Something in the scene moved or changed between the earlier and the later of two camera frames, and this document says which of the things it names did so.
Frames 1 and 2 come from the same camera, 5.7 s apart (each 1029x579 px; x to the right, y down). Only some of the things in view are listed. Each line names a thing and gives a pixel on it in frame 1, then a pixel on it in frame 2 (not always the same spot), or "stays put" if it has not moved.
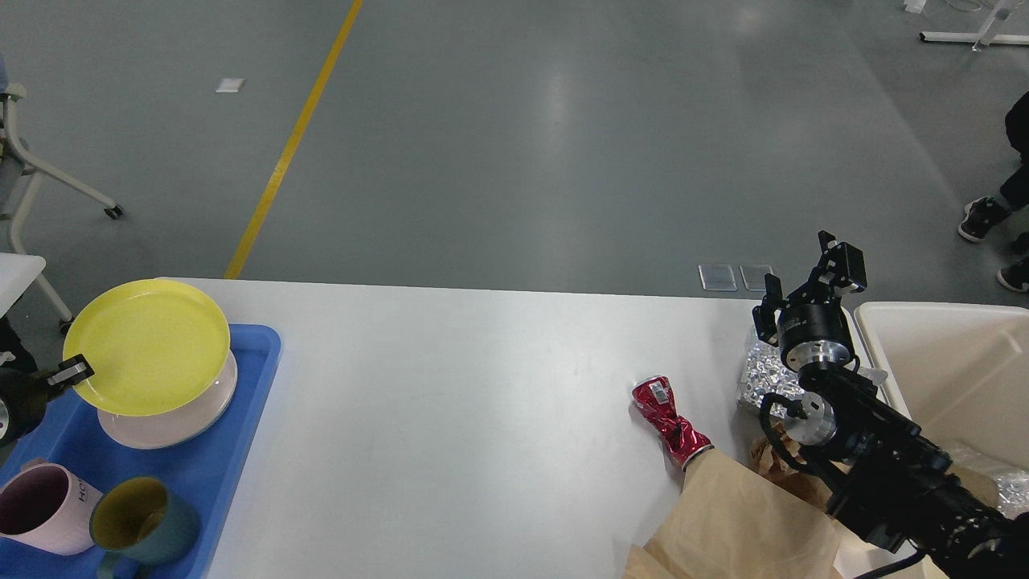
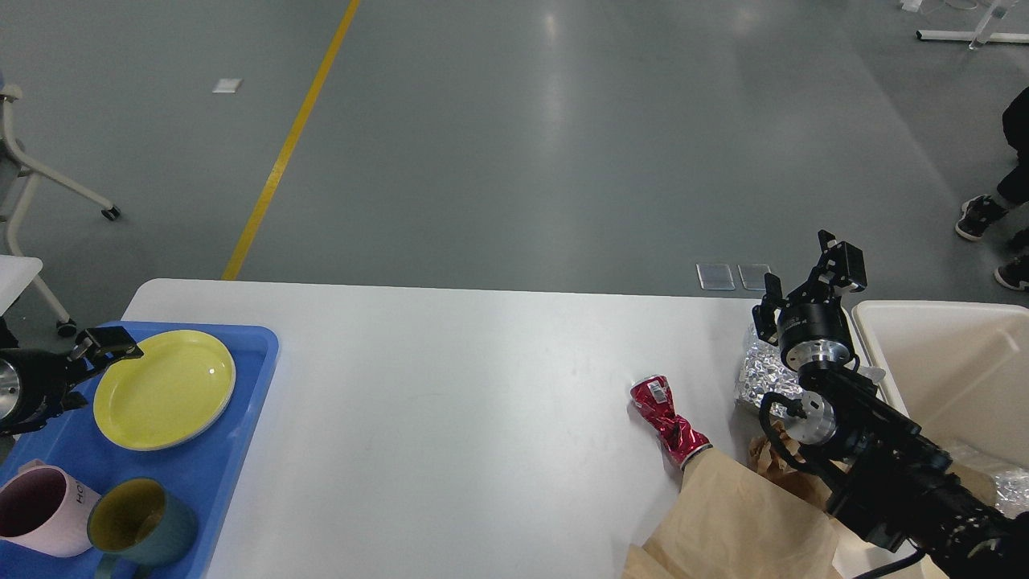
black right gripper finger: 841,265 stays put
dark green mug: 141,524 stays put
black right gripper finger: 764,314 stays put
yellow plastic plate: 153,346 -> 170,395
